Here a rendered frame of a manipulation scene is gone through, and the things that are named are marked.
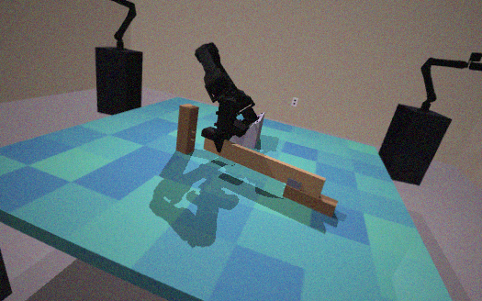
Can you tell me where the long wooden rail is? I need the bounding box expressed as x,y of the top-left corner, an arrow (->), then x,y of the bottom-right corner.
203,138 -> 326,197

